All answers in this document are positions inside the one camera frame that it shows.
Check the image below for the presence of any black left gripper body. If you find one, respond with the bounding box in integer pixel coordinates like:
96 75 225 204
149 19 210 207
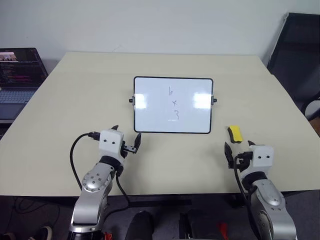
121 140 139 158

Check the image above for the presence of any grey rounded object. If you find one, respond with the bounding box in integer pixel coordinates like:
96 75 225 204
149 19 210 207
305 99 320 123

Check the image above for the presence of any dark rounded shape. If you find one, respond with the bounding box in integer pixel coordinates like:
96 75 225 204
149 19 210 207
124 210 155 240

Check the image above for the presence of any black shoe white sole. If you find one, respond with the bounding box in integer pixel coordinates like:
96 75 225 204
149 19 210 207
34 225 54 240

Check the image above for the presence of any black-framed small whiteboard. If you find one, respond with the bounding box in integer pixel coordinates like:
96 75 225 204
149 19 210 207
128 75 218 134

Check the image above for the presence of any yellow and black eraser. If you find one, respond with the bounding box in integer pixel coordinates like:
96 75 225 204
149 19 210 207
226 124 244 145

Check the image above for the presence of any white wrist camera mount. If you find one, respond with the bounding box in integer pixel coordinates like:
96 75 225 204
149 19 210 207
98 129 125 159
250 144 274 174

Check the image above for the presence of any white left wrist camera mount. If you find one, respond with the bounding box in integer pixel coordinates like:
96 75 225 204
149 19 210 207
98 129 125 159

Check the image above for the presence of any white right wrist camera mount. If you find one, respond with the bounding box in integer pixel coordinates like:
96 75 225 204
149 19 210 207
250 144 274 174

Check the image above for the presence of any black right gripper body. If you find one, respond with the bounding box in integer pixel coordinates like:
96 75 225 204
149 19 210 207
234 150 254 173

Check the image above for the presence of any black chair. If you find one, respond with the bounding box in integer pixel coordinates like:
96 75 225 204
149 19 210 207
266 12 320 107

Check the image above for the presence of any black table frame bar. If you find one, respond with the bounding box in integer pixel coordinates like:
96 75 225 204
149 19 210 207
106 193 194 209

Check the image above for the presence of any open dark laptop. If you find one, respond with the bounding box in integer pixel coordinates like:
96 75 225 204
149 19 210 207
0 47 49 124

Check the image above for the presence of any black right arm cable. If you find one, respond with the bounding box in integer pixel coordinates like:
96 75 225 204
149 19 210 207
233 158 256 231

